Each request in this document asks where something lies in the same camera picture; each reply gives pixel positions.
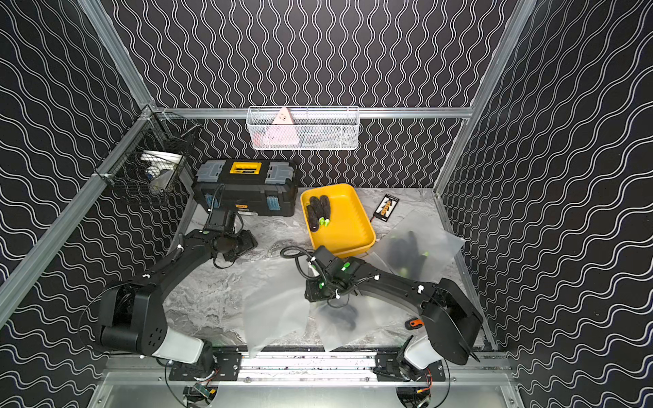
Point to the orange handled screwdriver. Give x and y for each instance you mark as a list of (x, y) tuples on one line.
[(413, 324)]

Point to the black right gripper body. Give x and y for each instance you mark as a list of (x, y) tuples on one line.
[(320, 287)]

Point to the black toolbox with blue latches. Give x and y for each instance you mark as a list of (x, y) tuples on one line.
[(258, 187)]

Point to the pink triangular card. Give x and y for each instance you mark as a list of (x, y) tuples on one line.
[(282, 131)]

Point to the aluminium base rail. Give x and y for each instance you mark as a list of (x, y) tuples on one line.
[(351, 369)]

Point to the white wire basket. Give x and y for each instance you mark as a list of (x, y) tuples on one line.
[(320, 128)]

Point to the pile of toy eggplants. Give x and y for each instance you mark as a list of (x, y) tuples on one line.
[(318, 212)]

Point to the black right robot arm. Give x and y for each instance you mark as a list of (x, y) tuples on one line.
[(451, 322)]

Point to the yellow plastic bin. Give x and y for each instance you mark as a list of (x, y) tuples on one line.
[(350, 232)]

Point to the clear zip-top bag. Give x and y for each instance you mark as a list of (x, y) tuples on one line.
[(274, 305), (418, 248), (359, 321)]

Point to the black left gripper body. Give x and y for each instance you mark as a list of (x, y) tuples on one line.
[(237, 242)]

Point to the black wire basket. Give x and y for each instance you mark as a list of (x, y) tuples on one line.
[(155, 162)]

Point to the small black picture card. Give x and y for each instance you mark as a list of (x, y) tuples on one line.
[(386, 207)]

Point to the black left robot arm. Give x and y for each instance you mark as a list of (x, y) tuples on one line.
[(131, 314)]

